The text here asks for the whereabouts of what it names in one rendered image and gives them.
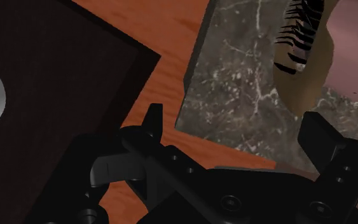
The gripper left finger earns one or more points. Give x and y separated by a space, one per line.
154 161

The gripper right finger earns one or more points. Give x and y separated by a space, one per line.
330 145

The tan black-striped object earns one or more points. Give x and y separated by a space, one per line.
302 90

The pink rounded object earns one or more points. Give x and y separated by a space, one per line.
355 46

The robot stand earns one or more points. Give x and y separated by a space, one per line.
61 80

